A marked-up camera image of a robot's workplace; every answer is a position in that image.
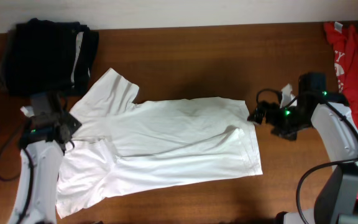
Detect folded black clothes stack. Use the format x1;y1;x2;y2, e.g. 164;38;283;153
0;18;99;96

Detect right black cable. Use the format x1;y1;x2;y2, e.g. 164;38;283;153
255;88;358;224

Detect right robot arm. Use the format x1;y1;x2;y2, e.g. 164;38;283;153
247;100;358;223

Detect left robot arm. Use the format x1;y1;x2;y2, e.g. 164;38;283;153
8;111;81;223

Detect white t-shirt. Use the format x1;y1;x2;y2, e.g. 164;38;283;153
56;69;262;218

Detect red t-shirt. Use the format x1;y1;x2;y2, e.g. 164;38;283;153
323;22;358;129

